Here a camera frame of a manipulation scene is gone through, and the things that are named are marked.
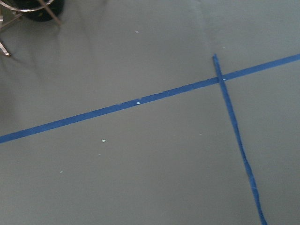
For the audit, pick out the copper wire bottle rack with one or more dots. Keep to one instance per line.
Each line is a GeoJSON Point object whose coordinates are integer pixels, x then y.
{"type": "Point", "coordinates": [10, 13]}

